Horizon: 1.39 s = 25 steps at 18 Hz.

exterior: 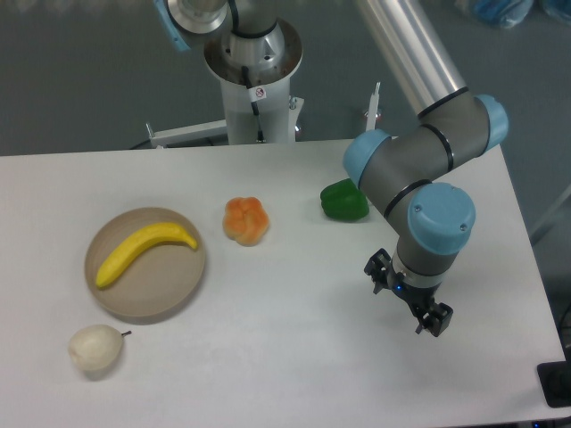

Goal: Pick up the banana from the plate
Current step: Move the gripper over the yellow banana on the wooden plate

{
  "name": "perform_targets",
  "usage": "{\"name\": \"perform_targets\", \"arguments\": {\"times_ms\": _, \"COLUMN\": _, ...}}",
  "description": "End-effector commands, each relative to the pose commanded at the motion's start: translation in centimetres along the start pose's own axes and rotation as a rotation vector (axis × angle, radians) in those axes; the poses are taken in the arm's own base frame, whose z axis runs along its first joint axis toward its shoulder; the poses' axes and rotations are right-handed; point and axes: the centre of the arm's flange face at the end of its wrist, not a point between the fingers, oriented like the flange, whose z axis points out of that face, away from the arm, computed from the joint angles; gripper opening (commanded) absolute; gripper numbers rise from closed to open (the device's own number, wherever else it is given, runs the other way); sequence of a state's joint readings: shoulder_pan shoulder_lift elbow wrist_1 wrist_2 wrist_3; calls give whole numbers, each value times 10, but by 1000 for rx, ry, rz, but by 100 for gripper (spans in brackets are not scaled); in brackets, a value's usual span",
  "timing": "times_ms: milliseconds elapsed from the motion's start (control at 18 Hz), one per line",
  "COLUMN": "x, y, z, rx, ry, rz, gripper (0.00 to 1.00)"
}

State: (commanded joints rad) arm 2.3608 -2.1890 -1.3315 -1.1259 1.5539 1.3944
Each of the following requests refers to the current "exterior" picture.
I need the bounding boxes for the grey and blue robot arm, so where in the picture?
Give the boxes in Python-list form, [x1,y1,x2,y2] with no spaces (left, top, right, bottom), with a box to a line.
[155,1,509,335]

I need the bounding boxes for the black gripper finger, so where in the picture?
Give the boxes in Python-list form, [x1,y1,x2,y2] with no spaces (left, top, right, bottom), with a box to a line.
[414,302,453,337]
[364,248,392,293]

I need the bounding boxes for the beige round plate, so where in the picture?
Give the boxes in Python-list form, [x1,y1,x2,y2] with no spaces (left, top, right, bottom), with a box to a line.
[84,208,206,324]

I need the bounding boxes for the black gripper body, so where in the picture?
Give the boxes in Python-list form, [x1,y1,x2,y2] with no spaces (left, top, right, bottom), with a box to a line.
[387,266,440,317]

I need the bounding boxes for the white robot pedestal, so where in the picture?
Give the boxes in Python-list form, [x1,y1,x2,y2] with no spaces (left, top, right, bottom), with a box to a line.
[204,19,303,144]

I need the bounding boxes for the white metal bracket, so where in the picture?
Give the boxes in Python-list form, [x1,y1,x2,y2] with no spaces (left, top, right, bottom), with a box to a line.
[145,119,228,148]

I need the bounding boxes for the green bell pepper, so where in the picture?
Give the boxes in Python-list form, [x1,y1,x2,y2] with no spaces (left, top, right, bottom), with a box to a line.
[319,178,369,221]

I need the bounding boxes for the yellow banana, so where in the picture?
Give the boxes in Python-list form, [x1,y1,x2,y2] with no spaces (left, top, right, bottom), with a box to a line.
[95,222,199,289]

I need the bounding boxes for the pale white pear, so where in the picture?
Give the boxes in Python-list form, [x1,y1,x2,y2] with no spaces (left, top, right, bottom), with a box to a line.
[68,325,132,372]

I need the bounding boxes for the black device at table edge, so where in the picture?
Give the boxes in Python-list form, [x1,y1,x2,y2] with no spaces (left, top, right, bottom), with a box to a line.
[536,361,570,408]

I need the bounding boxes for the blue plastic bag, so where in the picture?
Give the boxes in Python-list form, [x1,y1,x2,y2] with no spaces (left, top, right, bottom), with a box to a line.
[468,0,534,29]

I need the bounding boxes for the orange braided bread roll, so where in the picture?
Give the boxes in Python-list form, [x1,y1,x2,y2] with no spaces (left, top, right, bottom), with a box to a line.
[222,197,269,246]

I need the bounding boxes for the black cable on pedestal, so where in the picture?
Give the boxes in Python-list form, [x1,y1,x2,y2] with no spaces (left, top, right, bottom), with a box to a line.
[240,65,267,144]

